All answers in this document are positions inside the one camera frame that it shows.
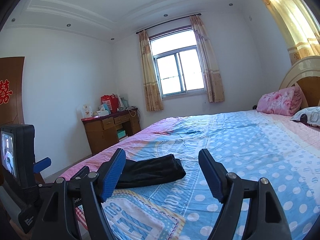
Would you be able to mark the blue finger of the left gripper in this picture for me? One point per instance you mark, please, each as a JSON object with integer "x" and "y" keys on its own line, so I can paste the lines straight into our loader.
{"x": 41, "y": 165}

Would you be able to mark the black pants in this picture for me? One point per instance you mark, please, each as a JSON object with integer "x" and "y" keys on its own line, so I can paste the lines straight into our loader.
{"x": 155, "y": 171}

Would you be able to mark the white pillow with dark dots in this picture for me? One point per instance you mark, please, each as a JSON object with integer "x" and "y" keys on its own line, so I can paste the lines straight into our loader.
{"x": 309, "y": 116}

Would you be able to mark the tissue box on desk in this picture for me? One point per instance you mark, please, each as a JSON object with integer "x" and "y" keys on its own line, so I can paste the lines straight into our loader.
{"x": 103, "y": 113}

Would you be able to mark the white floral gift bag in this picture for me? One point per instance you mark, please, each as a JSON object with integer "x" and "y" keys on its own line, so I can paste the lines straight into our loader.
{"x": 86, "y": 111}

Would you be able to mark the black camera with screen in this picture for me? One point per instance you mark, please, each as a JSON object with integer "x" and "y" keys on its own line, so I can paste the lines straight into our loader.
{"x": 17, "y": 154}

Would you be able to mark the black curtain rod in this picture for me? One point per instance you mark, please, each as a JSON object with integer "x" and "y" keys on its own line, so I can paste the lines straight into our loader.
{"x": 169, "y": 21}

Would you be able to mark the beige wooden headboard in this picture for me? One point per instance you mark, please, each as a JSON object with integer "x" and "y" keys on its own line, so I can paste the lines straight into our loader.
{"x": 305, "y": 74}

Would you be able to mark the pink floral folded quilt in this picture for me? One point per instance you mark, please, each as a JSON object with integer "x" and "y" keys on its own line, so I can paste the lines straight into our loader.
{"x": 285, "y": 102}

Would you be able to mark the left beige curtain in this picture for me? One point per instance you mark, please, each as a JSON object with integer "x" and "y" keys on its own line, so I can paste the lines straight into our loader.
{"x": 152, "y": 94}

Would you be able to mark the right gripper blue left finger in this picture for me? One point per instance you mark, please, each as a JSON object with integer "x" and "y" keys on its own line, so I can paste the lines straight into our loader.
{"x": 95, "y": 188}

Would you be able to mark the red gift bag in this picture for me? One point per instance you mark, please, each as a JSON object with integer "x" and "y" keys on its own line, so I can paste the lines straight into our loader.
{"x": 111, "y": 101}

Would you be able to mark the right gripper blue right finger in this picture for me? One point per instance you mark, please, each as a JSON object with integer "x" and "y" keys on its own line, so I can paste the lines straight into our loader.
{"x": 265, "y": 219}

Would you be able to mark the teal box under desk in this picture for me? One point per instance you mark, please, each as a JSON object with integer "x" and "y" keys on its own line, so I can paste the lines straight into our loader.
{"x": 121, "y": 134}

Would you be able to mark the blue pink patterned bedsheet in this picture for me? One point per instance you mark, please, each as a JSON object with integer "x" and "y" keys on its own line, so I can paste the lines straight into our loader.
{"x": 248, "y": 175}

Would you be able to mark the brown door with red emblem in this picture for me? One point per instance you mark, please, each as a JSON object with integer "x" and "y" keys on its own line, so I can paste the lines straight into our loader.
{"x": 11, "y": 90}

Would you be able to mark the brown wooden desk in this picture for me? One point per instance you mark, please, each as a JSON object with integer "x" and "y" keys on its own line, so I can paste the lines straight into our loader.
{"x": 102, "y": 131}

